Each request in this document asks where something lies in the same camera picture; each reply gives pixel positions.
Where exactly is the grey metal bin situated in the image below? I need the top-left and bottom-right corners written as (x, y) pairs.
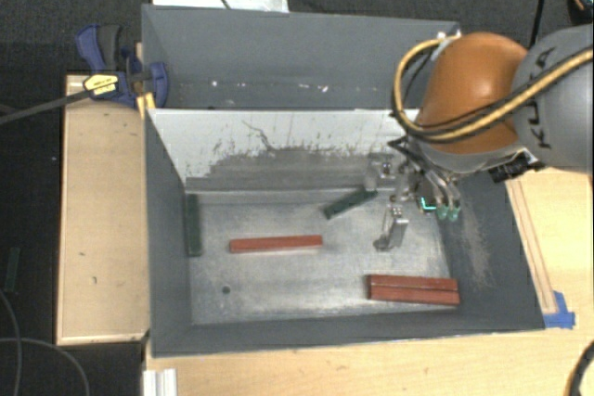
top-left (140, 3), bottom-right (547, 358)

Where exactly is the dark green flat block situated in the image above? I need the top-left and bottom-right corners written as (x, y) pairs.
top-left (185, 194), bottom-right (204, 258)
top-left (322, 188), bottom-right (379, 221)

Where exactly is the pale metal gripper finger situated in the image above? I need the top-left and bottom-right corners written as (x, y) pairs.
top-left (364, 155), bottom-right (395, 192)
top-left (373, 204), bottom-right (410, 252)

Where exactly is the black cylinder on white bracket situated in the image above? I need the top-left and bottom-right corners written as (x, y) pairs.
top-left (486, 150), bottom-right (545, 185)

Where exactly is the pale wood board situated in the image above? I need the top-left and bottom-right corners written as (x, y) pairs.
top-left (55, 73), bottom-right (151, 347)

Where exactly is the red-brown flat block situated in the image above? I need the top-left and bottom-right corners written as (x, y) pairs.
top-left (365, 274), bottom-right (458, 292)
top-left (228, 235), bottom-right (324, 255)
top-left (368, 284), bottom-right (461, 307)

